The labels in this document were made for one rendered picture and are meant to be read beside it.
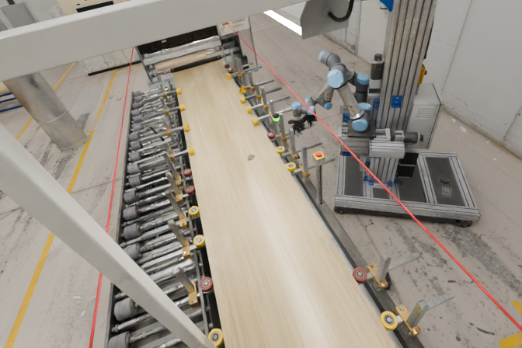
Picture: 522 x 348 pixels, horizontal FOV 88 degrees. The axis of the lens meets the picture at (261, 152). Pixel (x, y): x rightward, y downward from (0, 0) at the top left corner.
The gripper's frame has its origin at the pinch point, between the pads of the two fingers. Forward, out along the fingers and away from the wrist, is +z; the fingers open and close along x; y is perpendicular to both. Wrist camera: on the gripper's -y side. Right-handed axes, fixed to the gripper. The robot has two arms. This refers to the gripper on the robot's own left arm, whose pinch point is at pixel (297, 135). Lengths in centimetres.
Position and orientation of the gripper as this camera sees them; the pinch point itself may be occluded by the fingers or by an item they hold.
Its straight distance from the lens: 252.2
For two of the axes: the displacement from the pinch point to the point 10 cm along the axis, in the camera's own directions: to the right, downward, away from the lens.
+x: 7.7, -5.0, 3.9
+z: 1.6, 7.5, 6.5
